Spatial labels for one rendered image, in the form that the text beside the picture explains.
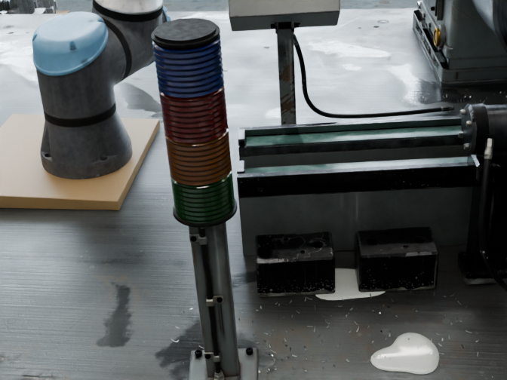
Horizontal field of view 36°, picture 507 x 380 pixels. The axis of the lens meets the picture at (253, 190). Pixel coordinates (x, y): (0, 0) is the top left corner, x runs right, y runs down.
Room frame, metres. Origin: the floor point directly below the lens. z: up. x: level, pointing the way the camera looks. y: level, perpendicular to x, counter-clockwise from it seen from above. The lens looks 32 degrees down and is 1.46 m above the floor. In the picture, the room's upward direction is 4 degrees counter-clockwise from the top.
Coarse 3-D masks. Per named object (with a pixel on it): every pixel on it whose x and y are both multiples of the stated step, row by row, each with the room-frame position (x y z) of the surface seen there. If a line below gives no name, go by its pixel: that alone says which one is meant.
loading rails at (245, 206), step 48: (240, 144) 0.99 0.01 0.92; (288, 144) 0.99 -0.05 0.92; (336, 144) 0.98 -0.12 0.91; (384, 144) 0.98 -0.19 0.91; (432, 144) 0.98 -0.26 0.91; (240, 192) 0.89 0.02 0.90; (288, 192) 0.89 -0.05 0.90; (336, 192) 0.88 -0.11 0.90; (384, 192) 0.88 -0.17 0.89; (432, 192) 0.88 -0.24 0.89; (336, 240) 0.88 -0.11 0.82
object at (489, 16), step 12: (480, 0) 1.24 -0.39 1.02; (492, 0) 1.17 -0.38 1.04; (504, 0) 1.16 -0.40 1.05; (480, 12) 1.27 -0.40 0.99; (492, 12) 1.16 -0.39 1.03; (504, 12) 1.16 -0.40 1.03; (492, 24) 1.17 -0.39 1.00; (504, 24) 1.16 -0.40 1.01; (504, 36) 1.15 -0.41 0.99; (504, 48) 1.16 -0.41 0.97
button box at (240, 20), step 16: (240, 0) 1.18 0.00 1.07; (256, 0) 1.18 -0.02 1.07; (272, 0) 1.17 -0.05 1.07; (288, 0) 1.17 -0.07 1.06; (304, 0) 1.17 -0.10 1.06; (320, 0) 1.17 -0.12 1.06; (336, 0) 1.17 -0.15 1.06; (240, 16) 1.16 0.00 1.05; (256, 16) 1.16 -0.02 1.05; (272, 16) 1.16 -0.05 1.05; (288, 16) 1.16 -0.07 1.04; (304, 16) 1.17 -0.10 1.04; (320, 16) 1.17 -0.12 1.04; (336, 16) 1.17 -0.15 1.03
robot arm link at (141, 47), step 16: (96, 0) 1.26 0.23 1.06; (112, 0) 1.24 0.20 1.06; (128, 0) 1.24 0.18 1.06; (144, 0) 1.25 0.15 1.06; (160, 0) 1.28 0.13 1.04; (112, 16) 1.23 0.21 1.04; (128, 16) 1.23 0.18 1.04; (144, 16) 1.24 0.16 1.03; (160, 16) 1.27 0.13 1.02; (128, 32) 1.23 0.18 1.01; (144, 32) 1.24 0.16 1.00; (144, 48) 1.24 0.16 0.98; (144, 64) 1.26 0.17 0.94
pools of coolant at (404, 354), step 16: (336, 272) 0.83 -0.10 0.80; (352, 272) 0.83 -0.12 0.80; (336, 288) 0.80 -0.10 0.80; (352, 288) 0.80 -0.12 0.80; (400, 336) 0.70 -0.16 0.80; (416, 336) 0.70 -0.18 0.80; (384, 352) 0.68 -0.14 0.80; (400, 352) 0.68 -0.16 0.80; (416, 352) 0.67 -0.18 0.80; (432, 352) 0.67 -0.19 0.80; (384, 368) 0.65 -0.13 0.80; (400, 368) 0.65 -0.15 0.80; (416, 368) 0.65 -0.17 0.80; (432, 368) 0.65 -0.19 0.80
